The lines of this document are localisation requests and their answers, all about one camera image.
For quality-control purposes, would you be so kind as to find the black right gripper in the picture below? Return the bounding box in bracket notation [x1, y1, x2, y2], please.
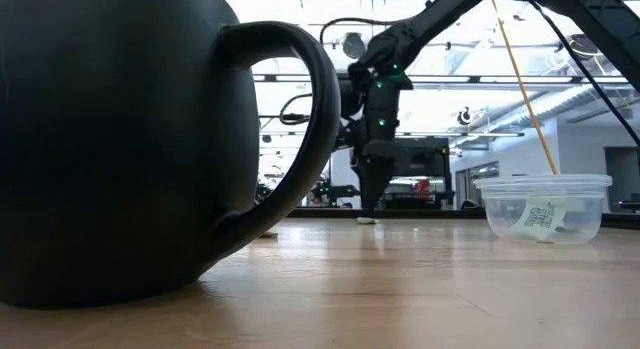
[360, 138, 401, 211]

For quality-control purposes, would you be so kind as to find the clear plastic container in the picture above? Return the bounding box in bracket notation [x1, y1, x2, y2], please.
[473, 173, 614, 246]

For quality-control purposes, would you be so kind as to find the black mug green inside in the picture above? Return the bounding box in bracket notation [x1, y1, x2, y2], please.
[0, 0, 343, 310]

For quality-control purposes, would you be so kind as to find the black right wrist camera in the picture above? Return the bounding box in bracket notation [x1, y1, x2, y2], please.
[335, 116, 366, 153]

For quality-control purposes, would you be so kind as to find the black aluminium table frame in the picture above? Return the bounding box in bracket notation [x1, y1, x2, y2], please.
[287, 206, 640, 231]

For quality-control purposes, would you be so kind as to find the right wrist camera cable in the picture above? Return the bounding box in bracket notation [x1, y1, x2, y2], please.
[278, 16, 406, 126]

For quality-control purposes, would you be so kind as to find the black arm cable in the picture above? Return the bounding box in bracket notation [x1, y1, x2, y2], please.
[529, 0, 640, 146]

